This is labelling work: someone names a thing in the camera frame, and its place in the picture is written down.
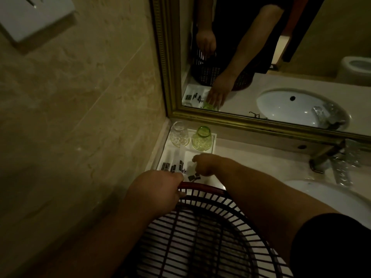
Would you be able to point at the green patterned glass cup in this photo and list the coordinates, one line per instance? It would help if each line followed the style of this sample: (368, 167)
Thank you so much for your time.
(201, 139)

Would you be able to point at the black printed white sachet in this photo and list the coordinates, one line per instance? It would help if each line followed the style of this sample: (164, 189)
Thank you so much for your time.
(173, 167)
(193, 177)

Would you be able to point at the person's left forearm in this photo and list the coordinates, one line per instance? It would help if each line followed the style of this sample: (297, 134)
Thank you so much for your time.
(95, 243)

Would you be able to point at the white ceramic sink basin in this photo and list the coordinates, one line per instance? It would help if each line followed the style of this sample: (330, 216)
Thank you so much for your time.
(333, 199)

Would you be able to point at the person's black sleeve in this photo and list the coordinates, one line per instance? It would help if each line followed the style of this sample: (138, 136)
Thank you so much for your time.
(336, 248)

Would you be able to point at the metal faucet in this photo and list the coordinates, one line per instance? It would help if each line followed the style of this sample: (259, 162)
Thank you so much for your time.
(333, 160)

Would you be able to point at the person's right fingers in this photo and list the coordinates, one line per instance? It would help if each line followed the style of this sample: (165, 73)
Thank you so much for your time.
(200, 165)

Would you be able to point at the person's left hand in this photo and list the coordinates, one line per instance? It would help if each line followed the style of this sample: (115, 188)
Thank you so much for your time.
(153, 191)

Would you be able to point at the gold framed mirror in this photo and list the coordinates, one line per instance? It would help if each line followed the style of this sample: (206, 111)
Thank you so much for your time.
(275, 54)

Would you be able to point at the dark red plastic basket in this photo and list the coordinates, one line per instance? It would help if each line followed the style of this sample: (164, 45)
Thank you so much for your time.
(203, 237)

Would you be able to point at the white rectangular tray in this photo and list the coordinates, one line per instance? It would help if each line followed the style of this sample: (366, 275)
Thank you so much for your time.
(174, 154)

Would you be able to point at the person's right forearm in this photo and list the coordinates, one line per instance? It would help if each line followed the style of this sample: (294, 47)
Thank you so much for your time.
(269, 205)

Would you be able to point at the person's right hand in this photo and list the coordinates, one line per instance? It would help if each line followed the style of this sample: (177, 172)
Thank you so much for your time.
(214, 164)

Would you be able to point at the white wall socket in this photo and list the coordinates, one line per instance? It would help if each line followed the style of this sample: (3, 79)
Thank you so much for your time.
(32, 14)

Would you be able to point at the person's left thumb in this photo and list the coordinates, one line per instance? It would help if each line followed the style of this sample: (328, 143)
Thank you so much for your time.
(180, 195)

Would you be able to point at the clear patterned glass cup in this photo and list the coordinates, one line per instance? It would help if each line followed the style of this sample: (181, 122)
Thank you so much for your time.
(179, 135)

